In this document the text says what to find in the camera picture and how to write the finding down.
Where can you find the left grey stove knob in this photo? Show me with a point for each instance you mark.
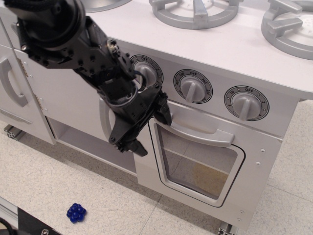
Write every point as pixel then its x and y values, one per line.
pixel 148 71

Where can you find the silver cabinet door handle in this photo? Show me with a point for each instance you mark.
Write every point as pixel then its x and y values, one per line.
pixel 107 118

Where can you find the aluminium frame rail left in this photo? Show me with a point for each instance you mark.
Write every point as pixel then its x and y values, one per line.
pixel 13 132

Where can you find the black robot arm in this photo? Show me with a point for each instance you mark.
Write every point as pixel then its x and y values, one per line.
pixel 58 34

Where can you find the white toy oven door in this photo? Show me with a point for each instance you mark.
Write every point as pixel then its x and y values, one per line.
pixel 224 182

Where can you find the middle silver burner grate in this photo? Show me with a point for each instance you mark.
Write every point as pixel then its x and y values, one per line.
pixel 199 20

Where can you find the silver sink basin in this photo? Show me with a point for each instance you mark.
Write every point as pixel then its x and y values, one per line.
pixel 92 6

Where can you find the white cabinet door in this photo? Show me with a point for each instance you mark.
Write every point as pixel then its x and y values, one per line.
pixel 30 117
pixel 64 96

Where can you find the white toy kitchen unit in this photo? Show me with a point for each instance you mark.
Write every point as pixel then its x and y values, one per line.
pixel 233 54

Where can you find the aluminium frame rail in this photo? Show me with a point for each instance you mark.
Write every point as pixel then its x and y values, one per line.
pixel 227 229
pixel 13 132

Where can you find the grey stove knob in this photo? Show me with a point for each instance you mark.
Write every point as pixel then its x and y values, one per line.
pixel 148 71
pixel 193 86
pixel 246 103

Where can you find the middle grey stove knob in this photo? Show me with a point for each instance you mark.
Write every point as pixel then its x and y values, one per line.
pixel 193 86

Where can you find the silver burner grate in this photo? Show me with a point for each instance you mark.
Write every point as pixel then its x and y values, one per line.
pixel 274 30
pixel 199 20

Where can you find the silver oven door handle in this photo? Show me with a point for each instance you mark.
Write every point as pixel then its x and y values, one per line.
pixel 182 125

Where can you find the left silver door handle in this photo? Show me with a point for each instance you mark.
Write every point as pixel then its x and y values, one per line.
pixel 5 68

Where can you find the left white cabinet door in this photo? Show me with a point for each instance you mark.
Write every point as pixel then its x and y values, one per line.
pixel 30 117

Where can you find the aluminium frame rail right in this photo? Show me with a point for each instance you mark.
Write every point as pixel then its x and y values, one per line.
pixel 227 229

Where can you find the right grey stove knob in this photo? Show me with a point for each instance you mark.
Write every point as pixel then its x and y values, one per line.
pixel 246 103

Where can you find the right silver burner grate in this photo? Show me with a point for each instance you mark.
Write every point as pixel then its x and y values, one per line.
pixel 274 30

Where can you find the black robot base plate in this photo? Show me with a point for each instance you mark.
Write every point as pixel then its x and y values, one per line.
pixel 25 222

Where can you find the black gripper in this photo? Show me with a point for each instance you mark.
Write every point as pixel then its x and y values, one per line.
pixel 131 118

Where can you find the blue toy berry cluster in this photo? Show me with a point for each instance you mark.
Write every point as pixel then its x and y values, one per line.
pixel 76 213

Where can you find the silver vent grille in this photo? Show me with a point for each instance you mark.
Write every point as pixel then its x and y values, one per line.
pixel 14 28

